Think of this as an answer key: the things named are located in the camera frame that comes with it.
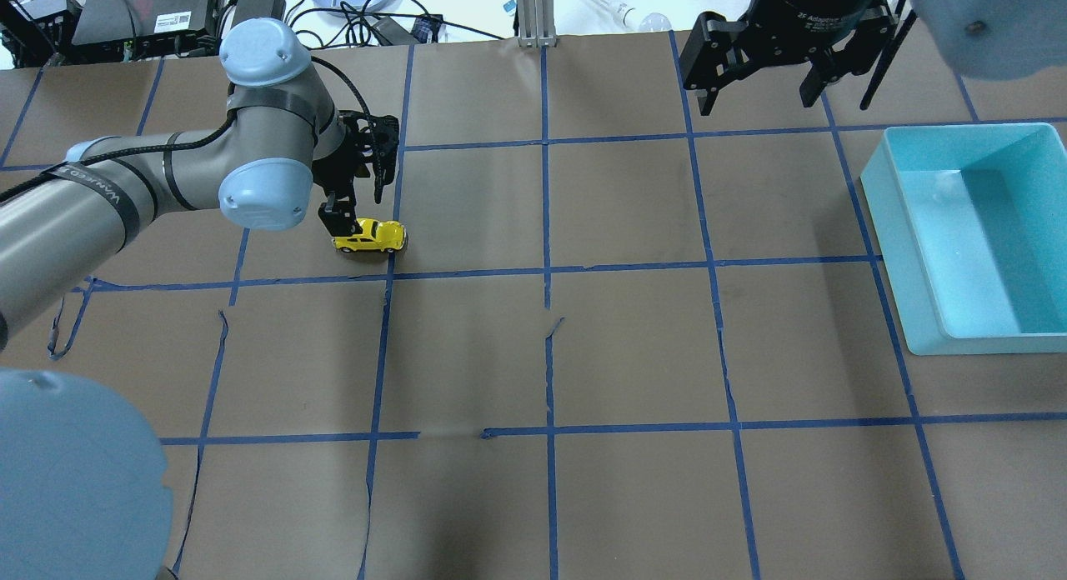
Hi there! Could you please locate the yellow toy beetle car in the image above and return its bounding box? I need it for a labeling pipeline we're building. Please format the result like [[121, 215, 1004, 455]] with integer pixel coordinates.
[[332, 218, 408, 253]]

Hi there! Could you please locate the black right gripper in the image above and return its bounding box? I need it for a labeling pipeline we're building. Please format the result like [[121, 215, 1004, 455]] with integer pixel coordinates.
[[679, 0, 893, 117]]

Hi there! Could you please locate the teal plastic storage bin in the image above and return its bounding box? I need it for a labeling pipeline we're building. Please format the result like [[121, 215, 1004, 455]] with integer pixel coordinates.
[[860, 122, 1066, 356]]

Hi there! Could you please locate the aluminium frame post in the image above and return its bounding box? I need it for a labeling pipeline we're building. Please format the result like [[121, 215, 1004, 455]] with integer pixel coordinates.
[[515, 0, 558, 48]]

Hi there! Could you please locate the black electronics box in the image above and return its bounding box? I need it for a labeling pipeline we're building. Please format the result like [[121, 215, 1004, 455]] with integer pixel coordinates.
[[23, 0, 222, 64]]

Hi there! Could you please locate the brown paper table cover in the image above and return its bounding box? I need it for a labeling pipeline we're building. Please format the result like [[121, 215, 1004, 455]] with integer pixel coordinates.
[[3, 27, 1064, 579]]

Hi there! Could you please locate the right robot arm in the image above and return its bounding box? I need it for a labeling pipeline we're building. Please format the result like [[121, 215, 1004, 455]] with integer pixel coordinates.
[[678, 0, 1066, 116]]

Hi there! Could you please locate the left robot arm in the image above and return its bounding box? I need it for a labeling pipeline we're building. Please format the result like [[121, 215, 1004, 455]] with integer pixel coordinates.
[[1, 17, 400, 343]]

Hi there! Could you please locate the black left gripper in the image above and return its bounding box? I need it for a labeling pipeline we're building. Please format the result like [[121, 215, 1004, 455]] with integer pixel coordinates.
[[313, 113, 399, 238]]

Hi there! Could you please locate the black power adapter brick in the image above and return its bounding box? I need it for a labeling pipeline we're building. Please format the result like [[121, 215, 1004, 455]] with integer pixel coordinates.
[[220, 0, 286, 55]]

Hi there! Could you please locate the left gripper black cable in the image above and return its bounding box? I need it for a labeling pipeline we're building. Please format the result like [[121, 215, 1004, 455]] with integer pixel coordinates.
[[0, 55, 376, 206]]

